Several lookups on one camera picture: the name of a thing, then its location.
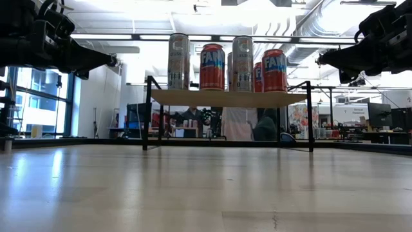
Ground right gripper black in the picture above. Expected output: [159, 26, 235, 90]
[315, 5, 404, 84]

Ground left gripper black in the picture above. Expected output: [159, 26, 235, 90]
[30, 8, 118, 81]

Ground red Fanta soda can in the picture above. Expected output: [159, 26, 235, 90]
[261, 48, 288, 93]
[253, 61, 263, 93]
[199, 43, 226, 92]

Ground silver Celsius slim can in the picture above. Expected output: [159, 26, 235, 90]
[167, 33, 191, 91]
[231, 35, 255, 93]
[227, 52, 233, 92]

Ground wooden shelf black metal legs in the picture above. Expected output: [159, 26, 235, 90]
[142, 75, 315, 153]

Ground long ceiling light strip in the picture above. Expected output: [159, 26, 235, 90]
[70, 33, 133, 41]

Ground black tripod stand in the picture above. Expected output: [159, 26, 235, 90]
[55, 74, 64, 136]

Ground black computer monitor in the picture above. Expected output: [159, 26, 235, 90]
[391, 108, 412, 131]
[367, 102, 393, 129]
[126, 102, 149, 130]

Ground dark green rounded shape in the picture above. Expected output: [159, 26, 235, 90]
[253, 108, 281, 142]

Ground person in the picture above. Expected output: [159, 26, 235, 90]
[175, 106, 210, 139]

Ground pale fabric panel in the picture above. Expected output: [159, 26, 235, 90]
[221, 107, 258, 142]

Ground blue window frame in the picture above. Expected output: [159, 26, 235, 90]
[0, 66, 77, 138]

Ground white wall sign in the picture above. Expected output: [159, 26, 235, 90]
[333, 104, 370, 125]

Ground colourful wall poster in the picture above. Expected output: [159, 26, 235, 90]
[288, 103, 319, 139]

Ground black aluminium table frame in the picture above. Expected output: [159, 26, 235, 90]
[0, 137, 412, 157]

